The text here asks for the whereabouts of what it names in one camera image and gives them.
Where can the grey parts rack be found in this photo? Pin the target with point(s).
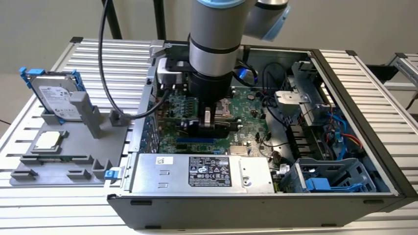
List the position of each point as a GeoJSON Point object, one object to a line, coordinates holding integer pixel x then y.
{"type": "Point", "coordinates": [78, 147]}

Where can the CPU socket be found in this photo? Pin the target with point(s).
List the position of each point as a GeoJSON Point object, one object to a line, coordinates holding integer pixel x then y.
{"type": "Point", "coordinates": [227, 105]}

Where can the blue plastic disk carrier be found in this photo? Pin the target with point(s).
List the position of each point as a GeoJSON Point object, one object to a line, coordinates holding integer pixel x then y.
{"type": "Point", "coordinates": [318, 184]}

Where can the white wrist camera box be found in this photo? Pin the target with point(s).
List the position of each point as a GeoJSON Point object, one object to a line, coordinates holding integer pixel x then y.
{"type": "Point", "coordinates": [166, 76]}

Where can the grey power supply unit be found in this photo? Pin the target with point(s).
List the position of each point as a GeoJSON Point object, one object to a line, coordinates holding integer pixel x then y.
{"type": "Point", "coordinates": [170, 176]}

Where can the silver metal drive bracket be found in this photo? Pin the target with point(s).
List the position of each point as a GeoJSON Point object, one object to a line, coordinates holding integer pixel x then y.
{"type": "Point", "coordinates": [288, 98]}

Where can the open black PC case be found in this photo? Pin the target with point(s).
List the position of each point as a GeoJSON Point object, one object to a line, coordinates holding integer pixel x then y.
{"type": "Point", "coordinates": [229, 210]}

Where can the grey metal disk bay cage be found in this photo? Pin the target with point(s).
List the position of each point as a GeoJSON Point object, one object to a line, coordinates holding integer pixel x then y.
{"type": "Point", "coordinates": [326, 164]}

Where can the silver chipset heatsink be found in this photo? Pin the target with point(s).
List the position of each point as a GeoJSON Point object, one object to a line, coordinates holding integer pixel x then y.
{"type": "Point", "coordinates": [240, 151]}

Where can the green motherboard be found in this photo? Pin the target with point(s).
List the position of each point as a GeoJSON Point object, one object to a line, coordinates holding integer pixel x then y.
{"type": "Point", "coordinates": [248, 117]}

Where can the blue expansion slot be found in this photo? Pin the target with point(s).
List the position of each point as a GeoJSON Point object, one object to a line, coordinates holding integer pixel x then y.
{"type": "Point", "coordinates": [195, 141]}

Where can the green RAM stick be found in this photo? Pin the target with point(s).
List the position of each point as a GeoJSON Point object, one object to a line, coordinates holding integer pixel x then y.
{"type": "Point", "coordinates": [67, 159]}

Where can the aluminium side frame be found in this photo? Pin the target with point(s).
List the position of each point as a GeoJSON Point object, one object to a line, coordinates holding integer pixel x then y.
{"type": "Point", "coordinates": [406, 64]}

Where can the grey camera with blue light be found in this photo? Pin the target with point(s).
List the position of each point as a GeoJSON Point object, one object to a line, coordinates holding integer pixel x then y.
{"type": "Point", "coordinates": [248, 76]}

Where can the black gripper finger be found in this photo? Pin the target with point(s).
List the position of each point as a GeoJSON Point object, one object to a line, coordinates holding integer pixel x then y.
{"type": "Point", "coordinates": [209, 117]}

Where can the black stand post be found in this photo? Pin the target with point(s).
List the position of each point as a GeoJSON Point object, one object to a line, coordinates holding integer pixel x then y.
{"type": "Point", "coordinates": [161, 24]}
{"type": "Point", "coordinates": [114, 22]}

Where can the blue case latch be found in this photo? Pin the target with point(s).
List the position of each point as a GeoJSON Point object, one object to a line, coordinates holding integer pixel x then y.
{"type": "Point", "coordinates": [110, 175]}

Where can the silver CPU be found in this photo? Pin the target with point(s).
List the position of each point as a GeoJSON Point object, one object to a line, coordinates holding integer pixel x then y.
{"type": "Point", "coordinates": [49, 140]}

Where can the hard disk in blue carrier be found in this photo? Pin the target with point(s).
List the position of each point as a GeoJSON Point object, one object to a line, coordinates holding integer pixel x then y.
{"type": "Point", "coordinates": [53, 95]}

